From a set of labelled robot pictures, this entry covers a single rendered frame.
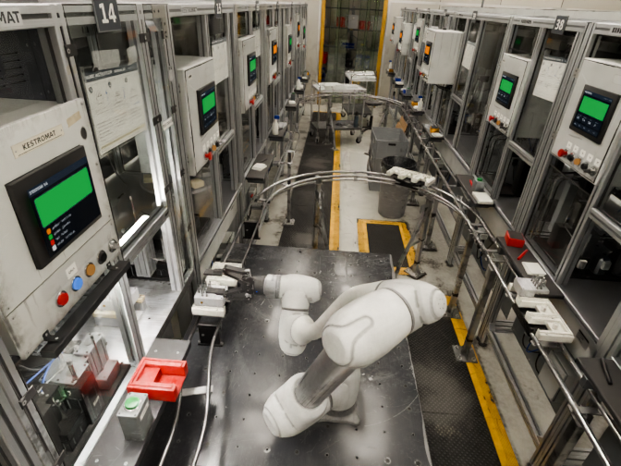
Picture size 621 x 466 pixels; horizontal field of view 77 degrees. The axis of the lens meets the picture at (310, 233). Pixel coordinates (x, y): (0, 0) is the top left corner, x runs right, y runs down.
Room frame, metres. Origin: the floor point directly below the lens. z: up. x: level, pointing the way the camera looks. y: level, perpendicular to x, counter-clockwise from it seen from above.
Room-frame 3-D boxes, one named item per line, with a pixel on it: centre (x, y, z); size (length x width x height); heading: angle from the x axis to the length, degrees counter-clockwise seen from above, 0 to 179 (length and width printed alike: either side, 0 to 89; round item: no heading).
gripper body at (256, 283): (1.18, 0.21, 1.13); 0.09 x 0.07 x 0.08; 87
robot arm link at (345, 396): (1.01, -0.13, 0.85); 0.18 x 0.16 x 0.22; 130
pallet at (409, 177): (3.02, -0.79, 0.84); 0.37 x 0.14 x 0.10; 55
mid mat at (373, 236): (3.35, -0.76, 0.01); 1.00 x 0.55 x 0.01; 177
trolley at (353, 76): (8.03, -0.82, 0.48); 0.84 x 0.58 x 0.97; 5
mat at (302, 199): (5.85, -0.11, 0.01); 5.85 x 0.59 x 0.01; 177
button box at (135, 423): (0.72, 0.50, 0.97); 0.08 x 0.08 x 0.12; 87
